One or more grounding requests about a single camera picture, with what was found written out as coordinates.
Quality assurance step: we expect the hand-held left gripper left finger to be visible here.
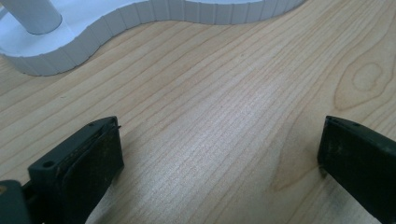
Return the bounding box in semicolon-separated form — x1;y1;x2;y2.
27;116;125;224

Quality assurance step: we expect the white cylinder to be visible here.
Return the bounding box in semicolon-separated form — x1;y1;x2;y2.
0;0;64;35

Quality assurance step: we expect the white wavy ribbed tray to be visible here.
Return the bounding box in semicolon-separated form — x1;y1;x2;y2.
0;0;307;77

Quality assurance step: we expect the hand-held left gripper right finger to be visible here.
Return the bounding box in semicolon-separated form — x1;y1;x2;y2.
317;115;396;224

